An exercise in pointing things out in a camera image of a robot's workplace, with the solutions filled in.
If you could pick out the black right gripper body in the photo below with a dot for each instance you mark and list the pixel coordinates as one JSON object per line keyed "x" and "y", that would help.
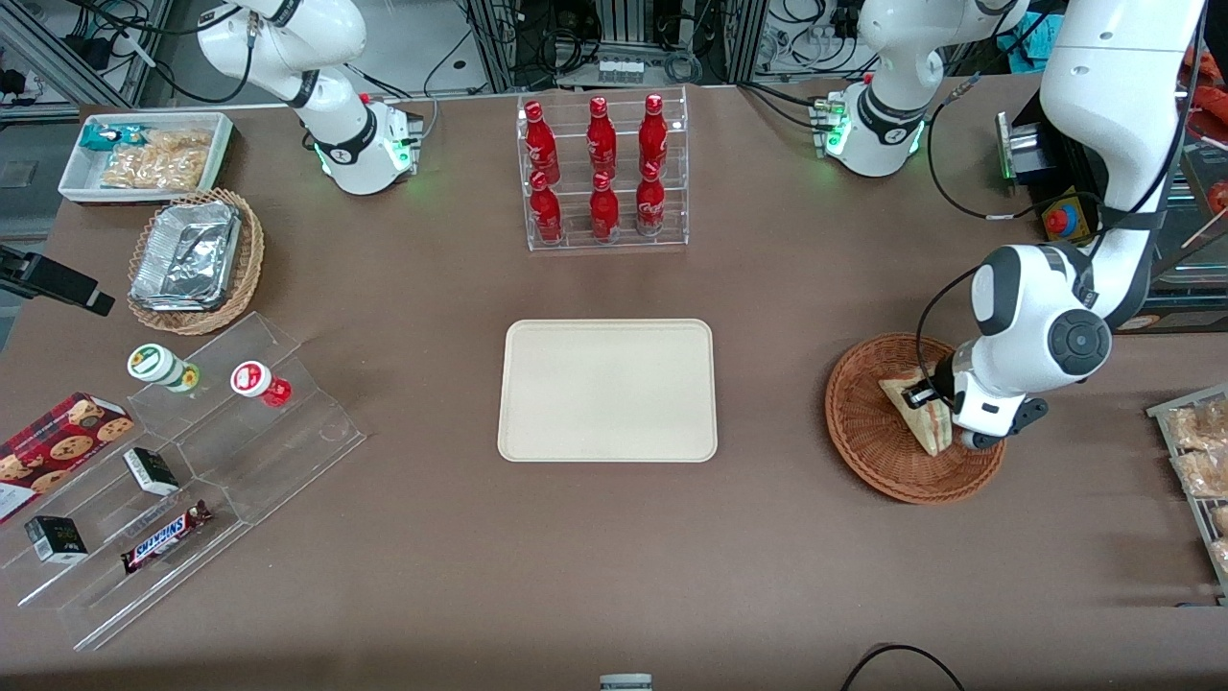
{"x": 43, "y": 276}

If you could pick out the triangular sandwich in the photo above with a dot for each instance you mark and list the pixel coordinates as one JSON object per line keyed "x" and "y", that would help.
{"x": 911, "y": 408}

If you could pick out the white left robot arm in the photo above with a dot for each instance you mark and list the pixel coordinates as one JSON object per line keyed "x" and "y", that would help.
{"x": 1103, "y": 96}

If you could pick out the brown wicker basket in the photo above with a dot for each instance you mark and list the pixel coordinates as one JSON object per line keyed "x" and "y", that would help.
{"x": 883, "y": 461}

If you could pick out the white rectangular snack tray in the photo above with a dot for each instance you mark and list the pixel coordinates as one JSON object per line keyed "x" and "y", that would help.
{"x": 77, "y": 178}

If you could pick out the light wicker basket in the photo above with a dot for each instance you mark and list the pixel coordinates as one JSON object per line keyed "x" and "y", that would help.
{"x": 247, "y": 259}

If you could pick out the tray of packaged pastries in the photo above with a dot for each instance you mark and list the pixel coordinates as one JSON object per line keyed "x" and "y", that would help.
{"x": 1156, "y": 413}

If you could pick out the beige plastic tray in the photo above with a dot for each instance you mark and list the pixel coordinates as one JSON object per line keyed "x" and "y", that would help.
{"x": 607, "y": 391}

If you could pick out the green lid yogurt cup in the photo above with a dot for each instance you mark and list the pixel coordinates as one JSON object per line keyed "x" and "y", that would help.
{"x": 158, "y": 365}

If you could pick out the stack of foil trays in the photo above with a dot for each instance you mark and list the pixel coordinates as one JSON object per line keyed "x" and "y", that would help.
{"x": 187, "y": 254}

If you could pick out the teal snack packet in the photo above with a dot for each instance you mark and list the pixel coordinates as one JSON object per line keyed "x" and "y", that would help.
{"x": 100, "y": 137}

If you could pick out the red tartan cookie box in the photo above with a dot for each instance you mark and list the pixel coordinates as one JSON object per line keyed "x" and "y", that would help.
{"x": 58, "y": 446}

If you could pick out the clear bag of crackers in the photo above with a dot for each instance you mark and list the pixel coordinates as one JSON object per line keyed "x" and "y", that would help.
{"x": 163, "y": 161}

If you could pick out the red lid yogurt cup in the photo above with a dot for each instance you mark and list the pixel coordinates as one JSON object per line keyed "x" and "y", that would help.
{"x": 255, "y": 380}

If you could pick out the small black box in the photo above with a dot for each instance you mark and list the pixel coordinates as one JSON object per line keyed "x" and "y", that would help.
{"x": 152, "y": 471}
{"x": 56, "y": 538}

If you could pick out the yellow emergency stop button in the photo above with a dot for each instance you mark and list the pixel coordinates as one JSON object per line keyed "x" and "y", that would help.
{"x": 1065, "y": 219}

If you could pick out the wrapped bread pack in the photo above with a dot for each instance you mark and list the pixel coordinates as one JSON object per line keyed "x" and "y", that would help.
{"x": 1221, "y": 555}
{"x": 1201, "y": 425}
{"x": 1220, "y": 520}
{"x": 1204, "y": 473}

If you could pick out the clear acrylic step rack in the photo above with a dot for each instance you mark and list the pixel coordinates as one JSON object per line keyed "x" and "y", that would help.
{"x": 269, "y": 461}

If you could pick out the grey control box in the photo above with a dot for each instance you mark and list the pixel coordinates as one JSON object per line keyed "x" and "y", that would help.
{"x": 1027, "y": 149}

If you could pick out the Snickers chocolate bar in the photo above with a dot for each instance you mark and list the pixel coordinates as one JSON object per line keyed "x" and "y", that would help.
{"x": 165, "y": 537}

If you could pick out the clear acrylic bottle rack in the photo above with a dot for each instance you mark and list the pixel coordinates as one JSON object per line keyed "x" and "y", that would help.
{"x": 672, "y": 240}

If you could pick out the red cola bottle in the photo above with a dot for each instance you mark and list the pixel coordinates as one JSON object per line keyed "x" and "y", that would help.
{"x": 653, "y": 134}
{"x": 546, "y": 209}
{"x": 650, "y": 204}
{"x": 541, "y": 142}
{"x": 602, "y": 137}
{"x": 604, "y": 208}

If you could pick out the small grey white object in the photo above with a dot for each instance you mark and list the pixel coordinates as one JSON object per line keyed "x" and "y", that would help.
{"x": 625, "y": 682}

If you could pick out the white power strip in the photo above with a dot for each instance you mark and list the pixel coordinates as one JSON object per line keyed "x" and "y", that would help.
{"x": 622, "y": 70}

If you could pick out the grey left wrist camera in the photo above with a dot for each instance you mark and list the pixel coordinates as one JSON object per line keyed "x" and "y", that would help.
{"x": 1028, "y": 414}

